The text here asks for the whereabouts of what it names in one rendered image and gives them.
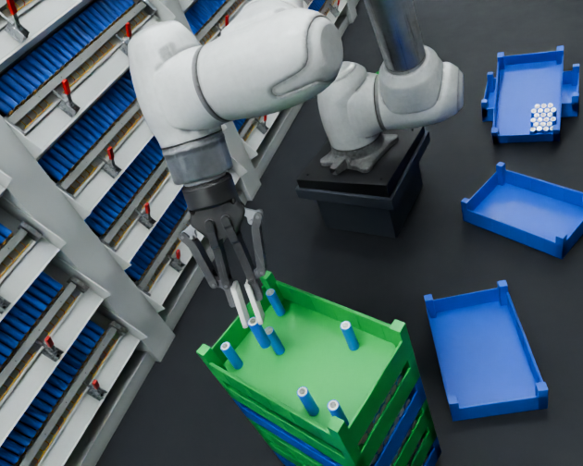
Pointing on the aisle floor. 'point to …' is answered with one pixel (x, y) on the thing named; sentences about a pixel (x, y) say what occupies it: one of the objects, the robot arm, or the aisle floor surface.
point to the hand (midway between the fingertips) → (247, 302)
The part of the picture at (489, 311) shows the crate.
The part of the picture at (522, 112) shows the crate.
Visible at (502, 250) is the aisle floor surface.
